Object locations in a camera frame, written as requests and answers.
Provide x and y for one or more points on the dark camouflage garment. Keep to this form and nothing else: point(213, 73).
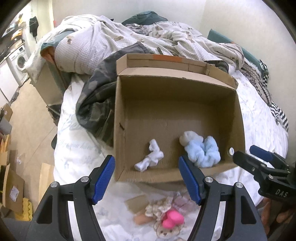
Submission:
point(95, 108)

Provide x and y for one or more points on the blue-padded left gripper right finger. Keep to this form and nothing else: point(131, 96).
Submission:
point(241, 219)

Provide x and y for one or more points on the white kitchen cabinet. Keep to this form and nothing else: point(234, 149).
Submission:
point(8, 84)

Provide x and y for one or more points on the bear plush keychain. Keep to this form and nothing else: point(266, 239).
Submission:
point(167, 231)

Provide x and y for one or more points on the person's right hand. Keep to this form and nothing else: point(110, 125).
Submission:
point(275, 212)

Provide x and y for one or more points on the pink rubber toy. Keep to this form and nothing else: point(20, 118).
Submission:
point(172, 218)

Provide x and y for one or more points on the black-white patterned blanket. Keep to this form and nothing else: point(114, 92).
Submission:
point(258, 77)

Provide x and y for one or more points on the clear plastic-wrapped hair accessory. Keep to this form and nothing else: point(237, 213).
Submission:
point(182, 202)

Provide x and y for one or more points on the white washing machine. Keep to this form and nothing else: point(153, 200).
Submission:
point(17, 60)

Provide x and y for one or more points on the beige lace-trimmed scrunchie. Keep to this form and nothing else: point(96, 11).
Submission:
point(158, 209)

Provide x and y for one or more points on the white floral bed sheet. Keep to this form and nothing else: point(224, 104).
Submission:
point(77, 153)

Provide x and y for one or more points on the light blue fluffy scrunchie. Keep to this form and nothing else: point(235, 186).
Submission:
point(203, 154)

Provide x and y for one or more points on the flat cardboard boxes on floor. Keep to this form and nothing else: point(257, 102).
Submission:
point(11, 183)

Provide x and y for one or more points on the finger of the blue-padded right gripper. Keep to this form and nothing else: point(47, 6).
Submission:
point(274, 159)
point(256, 167)

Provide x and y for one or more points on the peach-coloured small toy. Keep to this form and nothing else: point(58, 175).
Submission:
point(142, 219)

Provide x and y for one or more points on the white waffle duvet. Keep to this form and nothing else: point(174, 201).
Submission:
point(94, 38)

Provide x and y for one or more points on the white fluffy ball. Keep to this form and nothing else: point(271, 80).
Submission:
point(190, 136)

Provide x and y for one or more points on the white knotted cloth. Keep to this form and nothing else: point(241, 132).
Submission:
point(152, 158)

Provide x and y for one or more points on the brown cardboard box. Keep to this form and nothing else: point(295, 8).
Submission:
point(160, 97)

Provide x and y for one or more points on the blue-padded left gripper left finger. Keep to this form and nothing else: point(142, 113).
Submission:
point(52, 221)

